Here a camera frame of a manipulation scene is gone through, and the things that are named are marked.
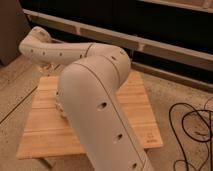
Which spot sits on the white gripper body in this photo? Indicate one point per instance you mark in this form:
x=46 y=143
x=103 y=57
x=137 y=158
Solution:
x=47 y=69

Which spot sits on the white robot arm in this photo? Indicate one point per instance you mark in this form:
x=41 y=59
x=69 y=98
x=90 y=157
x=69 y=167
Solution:
x=87 y=86

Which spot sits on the clear plastic bottle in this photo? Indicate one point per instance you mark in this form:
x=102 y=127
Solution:
x=58 y=106

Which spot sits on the grey cabinet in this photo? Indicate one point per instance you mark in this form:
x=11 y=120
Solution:
x=14 y=27

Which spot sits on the wooden table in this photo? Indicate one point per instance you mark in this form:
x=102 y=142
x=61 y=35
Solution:
x=48 y=134

